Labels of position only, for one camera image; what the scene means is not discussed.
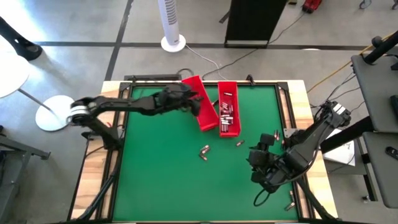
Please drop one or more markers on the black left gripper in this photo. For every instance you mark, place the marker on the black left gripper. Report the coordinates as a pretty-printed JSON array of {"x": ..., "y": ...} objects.
[{"x": 180, "y": 98}]

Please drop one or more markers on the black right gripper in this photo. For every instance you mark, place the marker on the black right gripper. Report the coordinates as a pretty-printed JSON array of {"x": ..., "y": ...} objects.
[{"x": 267, "y": 168}]

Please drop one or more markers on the red plastic bin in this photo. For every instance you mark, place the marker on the red plastic bin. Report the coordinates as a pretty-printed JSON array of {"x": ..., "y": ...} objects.
[
  {"x": 206, "y": 118},
  {"x": 234, "y": 93}
]

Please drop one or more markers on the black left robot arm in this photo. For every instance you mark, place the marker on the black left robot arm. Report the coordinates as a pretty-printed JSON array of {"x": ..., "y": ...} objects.
[{"x": 124, "y": 105}]

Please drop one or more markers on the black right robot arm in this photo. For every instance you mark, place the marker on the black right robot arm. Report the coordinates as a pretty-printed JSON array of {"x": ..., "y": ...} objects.
[{"x": 311, "y": 140}]

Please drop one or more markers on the black table clamp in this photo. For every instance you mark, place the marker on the black table clamp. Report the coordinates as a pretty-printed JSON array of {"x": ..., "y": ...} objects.
[{"x": 250, "y": 79}]

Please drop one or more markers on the white paper sheet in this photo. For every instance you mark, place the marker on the white paper sheet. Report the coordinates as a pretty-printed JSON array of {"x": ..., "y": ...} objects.
[{"x": 339, "y": 152}]

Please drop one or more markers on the white tower fan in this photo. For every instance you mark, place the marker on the white tower fan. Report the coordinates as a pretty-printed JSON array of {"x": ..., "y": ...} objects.
[{"x": 170, "y": 18}]

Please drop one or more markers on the green table mat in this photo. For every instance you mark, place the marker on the green table mat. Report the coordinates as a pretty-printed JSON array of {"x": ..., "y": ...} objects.
[{"x": 186, "y": 186}]

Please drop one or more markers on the black table beam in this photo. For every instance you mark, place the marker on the black table beam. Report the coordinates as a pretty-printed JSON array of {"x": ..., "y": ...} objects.
[{"x": 345, "y": 137}]

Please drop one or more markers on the black divider panel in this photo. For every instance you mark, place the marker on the black divider panel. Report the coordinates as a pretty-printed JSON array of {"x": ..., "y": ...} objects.
[{"x": 252, "y": 18}]

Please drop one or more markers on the black remote control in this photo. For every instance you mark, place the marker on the black remote control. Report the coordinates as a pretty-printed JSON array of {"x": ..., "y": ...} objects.
[{"x": 392, "y": 152}]

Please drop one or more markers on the grey side table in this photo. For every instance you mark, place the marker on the grey side table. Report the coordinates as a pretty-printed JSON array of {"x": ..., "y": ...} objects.
[{"x": 376, "y": 93}]

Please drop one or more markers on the black flat device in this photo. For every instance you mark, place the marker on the black flat device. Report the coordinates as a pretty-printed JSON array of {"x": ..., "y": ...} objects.
[{"x": 395, "y": 105}]

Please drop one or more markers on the red black device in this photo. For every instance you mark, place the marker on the red black device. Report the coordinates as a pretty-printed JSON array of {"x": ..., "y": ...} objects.
[{"x": 311, "y": 5}]

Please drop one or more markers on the black knobbed pole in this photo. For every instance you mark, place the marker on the black knobbed pole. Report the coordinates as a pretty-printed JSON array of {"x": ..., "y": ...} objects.
[{"x": 381, "y": 48}]

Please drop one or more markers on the black chair leg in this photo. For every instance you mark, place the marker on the black chair leg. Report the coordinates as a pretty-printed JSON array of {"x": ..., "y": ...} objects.
[{"x": 18, "y": 43}]

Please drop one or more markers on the grey metal cart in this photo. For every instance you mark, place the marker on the grey metal cart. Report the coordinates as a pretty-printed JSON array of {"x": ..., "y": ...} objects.
[{"x": 12, "y": 174}]

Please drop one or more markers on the black caster wheel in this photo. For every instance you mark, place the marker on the black caster wheel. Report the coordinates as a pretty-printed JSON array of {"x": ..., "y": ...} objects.
[{"x": 365, "y": 3}]

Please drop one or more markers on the black frame strut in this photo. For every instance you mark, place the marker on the black frame strut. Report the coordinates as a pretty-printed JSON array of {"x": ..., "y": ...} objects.
[
  {"x": 99, "y": 193},
  {"x": 311, "y": 202}
]

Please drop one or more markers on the white round pedestal table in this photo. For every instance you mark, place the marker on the white round pedestal table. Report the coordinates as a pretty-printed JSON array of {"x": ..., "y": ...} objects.
[{"x": 12, "y": 74}]

